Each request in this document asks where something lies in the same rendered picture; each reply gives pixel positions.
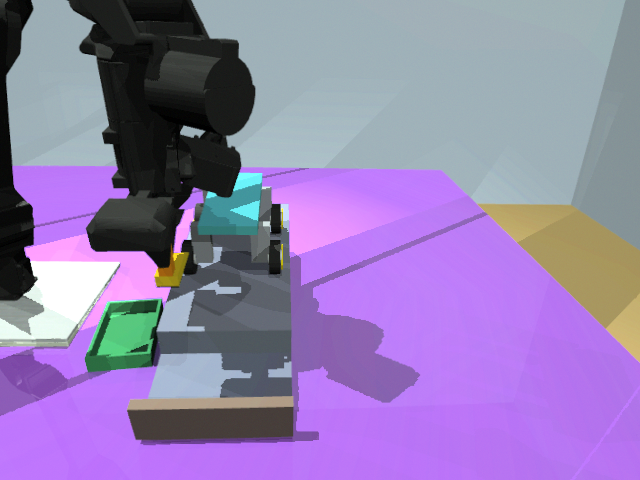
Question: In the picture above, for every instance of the yellow chock with orange handle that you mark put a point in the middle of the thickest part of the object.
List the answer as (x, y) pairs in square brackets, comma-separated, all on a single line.
[(171, 277)]

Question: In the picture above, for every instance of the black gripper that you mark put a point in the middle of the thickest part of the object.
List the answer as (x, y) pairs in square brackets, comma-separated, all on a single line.
[(147, 219)]

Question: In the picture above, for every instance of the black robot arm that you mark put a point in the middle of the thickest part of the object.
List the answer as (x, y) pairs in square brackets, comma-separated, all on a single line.
[(155, 60)]

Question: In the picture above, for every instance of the grey ramp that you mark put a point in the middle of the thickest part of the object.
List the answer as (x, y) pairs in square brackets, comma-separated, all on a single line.
[(225, 343)]

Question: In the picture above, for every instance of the small cyan-topped trolley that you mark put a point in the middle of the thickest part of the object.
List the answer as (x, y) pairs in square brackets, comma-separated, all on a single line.
[(249, 211)]

